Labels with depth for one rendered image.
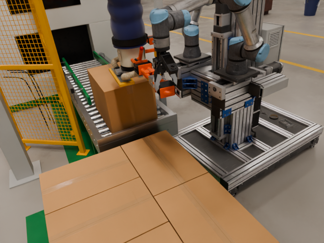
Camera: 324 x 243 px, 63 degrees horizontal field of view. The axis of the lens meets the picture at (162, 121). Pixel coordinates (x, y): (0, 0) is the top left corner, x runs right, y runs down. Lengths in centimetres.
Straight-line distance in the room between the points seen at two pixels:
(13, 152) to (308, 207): 258
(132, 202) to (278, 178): 145
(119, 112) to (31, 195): 120
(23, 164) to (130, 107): 129
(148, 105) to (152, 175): 64
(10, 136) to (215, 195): 189
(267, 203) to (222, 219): 92
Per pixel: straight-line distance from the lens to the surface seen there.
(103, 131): 230
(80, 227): 160
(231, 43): 182
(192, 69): 222
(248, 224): 152
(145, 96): 211
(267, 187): 250
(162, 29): 119
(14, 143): 277
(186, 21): 127
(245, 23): 160
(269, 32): 222
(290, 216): 234
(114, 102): 204
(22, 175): 297
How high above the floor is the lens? 174
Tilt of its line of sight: 31 degrees down
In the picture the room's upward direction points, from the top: 6 degrees counter-clockwise
